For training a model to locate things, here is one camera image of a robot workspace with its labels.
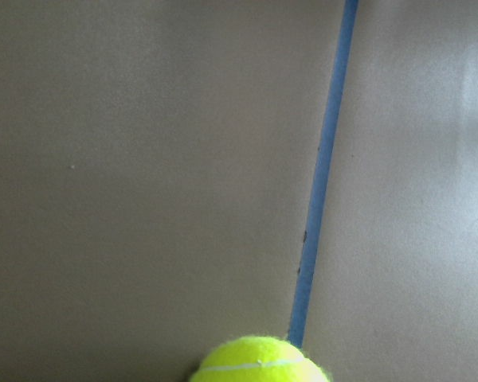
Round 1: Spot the yellow tennis ball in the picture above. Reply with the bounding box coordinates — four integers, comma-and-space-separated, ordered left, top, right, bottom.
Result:
190, 336, 329, 382

